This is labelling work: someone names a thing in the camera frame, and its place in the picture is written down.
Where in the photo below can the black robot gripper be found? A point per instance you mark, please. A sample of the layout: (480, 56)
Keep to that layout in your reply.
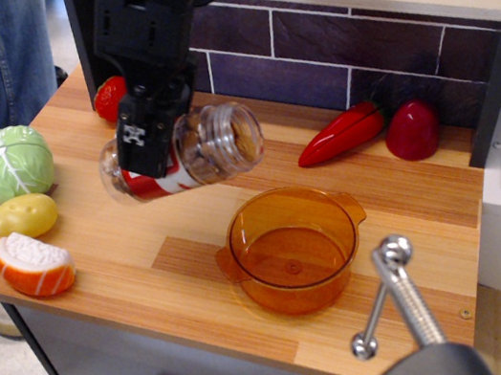
(148, 41)

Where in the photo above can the clear almond jar red label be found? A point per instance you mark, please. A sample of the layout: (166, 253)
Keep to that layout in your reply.
(209, 146)

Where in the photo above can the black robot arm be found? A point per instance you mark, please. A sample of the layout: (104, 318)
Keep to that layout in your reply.
(148, 41)

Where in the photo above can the orange transparent plastic pot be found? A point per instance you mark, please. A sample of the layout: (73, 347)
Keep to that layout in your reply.
(291, 249)

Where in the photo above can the red toy strawberry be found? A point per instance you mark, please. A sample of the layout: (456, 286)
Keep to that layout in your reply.
(108, 97)

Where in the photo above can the green toy cabbage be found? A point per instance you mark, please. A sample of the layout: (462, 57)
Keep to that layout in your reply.
(26, 162)

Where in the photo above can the yellow toy potato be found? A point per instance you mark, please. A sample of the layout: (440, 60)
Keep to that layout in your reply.
(28, 214)

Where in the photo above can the red toy chili pepper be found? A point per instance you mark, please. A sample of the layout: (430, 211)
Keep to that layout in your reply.
(356, 125)

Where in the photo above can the orange salmon sushi toy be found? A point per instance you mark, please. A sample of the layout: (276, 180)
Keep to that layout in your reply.
(35, 268)

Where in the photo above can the dark red toy half pepper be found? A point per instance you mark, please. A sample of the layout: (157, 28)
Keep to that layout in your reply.
(413, 134)

